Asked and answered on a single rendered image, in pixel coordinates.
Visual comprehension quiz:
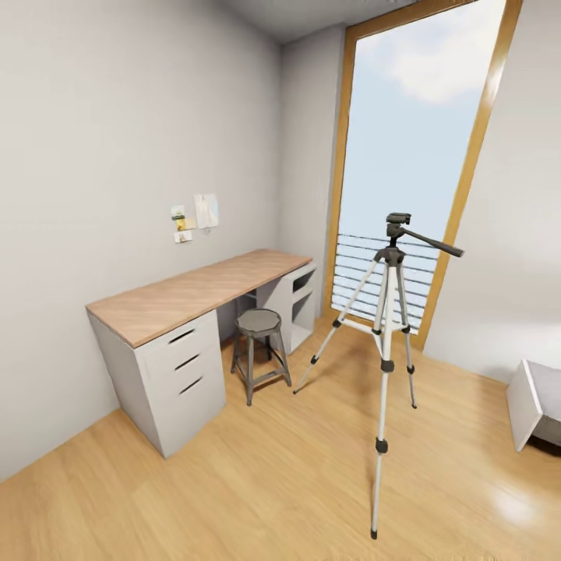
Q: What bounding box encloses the camera tripod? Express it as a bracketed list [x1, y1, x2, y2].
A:
[309, 212, 464, 539]

